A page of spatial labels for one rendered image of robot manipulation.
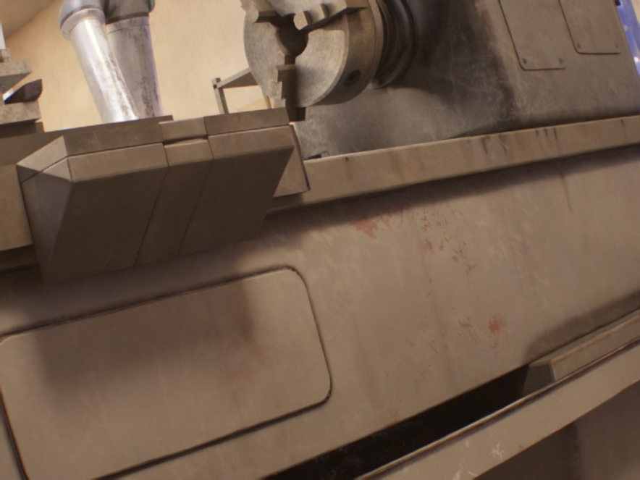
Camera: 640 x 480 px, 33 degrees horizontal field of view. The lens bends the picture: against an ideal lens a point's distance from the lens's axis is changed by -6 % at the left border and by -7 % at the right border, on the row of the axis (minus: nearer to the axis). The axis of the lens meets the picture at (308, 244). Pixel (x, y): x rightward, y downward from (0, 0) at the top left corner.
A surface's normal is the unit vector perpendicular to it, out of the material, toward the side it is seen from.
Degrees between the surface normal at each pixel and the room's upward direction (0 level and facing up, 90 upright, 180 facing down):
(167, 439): 90
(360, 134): 90
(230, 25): 90
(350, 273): 90
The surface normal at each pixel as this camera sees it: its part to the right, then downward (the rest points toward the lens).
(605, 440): 0.67, -0.21
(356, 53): 0.71, 0.35
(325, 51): -0.69, 0.16
